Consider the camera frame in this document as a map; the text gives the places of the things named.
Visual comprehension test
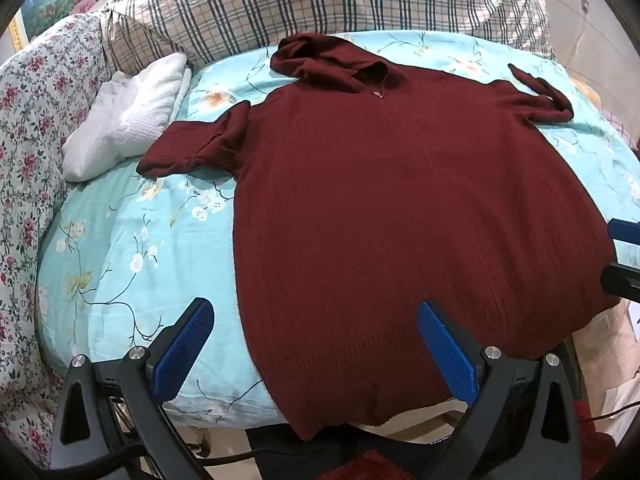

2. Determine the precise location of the black cable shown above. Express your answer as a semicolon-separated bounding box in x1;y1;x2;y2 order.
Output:
187;442;283;467

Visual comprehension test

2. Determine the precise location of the red fuzzy cloth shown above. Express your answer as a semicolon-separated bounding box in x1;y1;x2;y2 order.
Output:
572;395;623;480
340;449;431;480

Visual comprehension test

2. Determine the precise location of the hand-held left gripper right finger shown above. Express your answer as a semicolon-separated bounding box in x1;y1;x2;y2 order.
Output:
418;300;584;480

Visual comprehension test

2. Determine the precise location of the white knit cloth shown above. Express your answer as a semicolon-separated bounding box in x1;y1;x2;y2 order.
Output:
62;52;193;183

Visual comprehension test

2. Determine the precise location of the maroon hooded sweater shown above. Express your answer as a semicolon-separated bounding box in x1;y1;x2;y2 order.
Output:
136;32;623;441

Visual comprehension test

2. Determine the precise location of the plaid blanket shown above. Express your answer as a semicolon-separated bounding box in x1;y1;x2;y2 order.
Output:
102;0;556;73

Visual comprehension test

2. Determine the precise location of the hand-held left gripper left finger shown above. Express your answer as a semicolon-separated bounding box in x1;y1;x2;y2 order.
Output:
49;297;216;480

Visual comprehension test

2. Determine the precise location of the light blue floral bedsheet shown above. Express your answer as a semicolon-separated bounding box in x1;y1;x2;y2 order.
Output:
35;30;640;431

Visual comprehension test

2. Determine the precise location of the pink floral quilt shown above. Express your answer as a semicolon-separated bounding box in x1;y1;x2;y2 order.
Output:
0;12;113;471

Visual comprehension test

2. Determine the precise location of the white wall charger cable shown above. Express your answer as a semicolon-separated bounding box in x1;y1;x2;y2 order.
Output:
570;0;592;61

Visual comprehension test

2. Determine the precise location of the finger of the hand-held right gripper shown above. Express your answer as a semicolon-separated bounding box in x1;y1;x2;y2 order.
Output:
600;259;640;304
606;218;640;247

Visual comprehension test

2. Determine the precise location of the yellow cloth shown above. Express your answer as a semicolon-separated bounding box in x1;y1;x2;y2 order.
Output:
569;76;602;111

